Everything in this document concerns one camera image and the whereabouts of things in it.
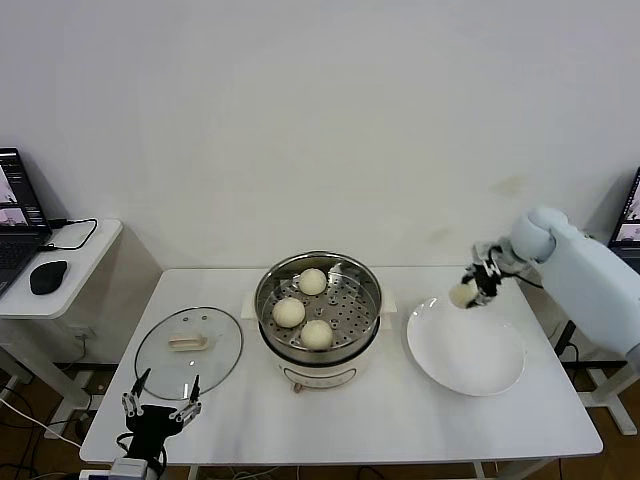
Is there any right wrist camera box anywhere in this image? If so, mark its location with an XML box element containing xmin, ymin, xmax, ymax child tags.
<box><xmin>472</xmin><ymin>241</ymin><xmax>502</xmax><ymax>262</ymax></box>

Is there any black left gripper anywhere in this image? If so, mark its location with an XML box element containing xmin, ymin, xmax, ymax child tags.
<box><xmin>117</xmin><ymin>368</ymin><xmax>205</xmax><ymax>460</ymax></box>

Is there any black open laptop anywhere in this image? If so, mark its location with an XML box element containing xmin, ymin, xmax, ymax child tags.
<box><xmin>608</xmin><ymin>168</ymin><xmax>640</xmax><ymax>274</ymax></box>
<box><xmin>0</xmin><ymin>146</ymin><xmax>54</xmax><ymax>296</ymax></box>

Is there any round white plate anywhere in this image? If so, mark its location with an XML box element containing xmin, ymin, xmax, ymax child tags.
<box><xmin>406</xmin><ymin>296</ymin><xmax>528</xmax><ymax>398</ymax></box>

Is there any black computer mouse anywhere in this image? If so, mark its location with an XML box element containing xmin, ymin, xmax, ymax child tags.
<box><xmin>28</xmin><ymin>259</ymin><xmax>69</xmax><ymax>295</ymax></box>

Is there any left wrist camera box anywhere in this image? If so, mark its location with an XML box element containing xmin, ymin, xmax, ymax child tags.
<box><xmin>79</xmin><ymin>457</ymin><xmax>151</xmax><ymax>480</ymax></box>

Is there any perforated steel steamer basket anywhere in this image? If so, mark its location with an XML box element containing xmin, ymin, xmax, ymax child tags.
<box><xmin>255</xmin><ymin>252</ymin><xmax>385</xmax><ymax>357</ymax></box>

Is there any black laptop cable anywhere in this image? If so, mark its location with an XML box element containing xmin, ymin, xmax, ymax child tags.
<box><xmin>39</xmin><ymin>217</ymin><xmax>100</xmax><ymax>251</ymax></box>

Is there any round glass pot lid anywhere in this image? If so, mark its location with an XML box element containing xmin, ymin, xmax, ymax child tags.
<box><xmin>134</xmin><ymin>306</ymin><xmax>245</xmax><ymax>400</ymax></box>

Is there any cream electric cooking pot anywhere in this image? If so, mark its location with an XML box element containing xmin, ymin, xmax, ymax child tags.
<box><xmin>241</xmin><ymin>289</ymin><xmax>401</xmax><ymax>396</ymax></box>

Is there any white steamed baozi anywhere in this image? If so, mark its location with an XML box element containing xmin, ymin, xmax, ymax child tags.
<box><xmin>299</xmin><ymin>319</ymin><xmax>334</xmax><ymax>351</ymax></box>
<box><xmin>298</xmin><ymin>267</ymin><xmax>329</xmax><ymax>296</ymax></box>
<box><xmin>448</xmin><ymin>282</ymin><xmax>479</xmax><ymax>309</ymax></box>
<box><xmin>272</xmin><ymin>297</ymin><xmax>306</xmax><ymax>329</ymax></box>

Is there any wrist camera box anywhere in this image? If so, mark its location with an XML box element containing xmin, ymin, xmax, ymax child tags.
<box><xmin>472</xmin><ymin>241</ymin><xmax>502</xmax><ymax>262</ymax></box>
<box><xmin>79</xmin><ymin>457</ymin><xmax>151</xmax><ymax>480</ymax></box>

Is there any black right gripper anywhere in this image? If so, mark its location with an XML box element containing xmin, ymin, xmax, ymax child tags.
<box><xmin>463</xmin><ymin>263</ymin><xmax>503</xmax><ymax>309</ymax></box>

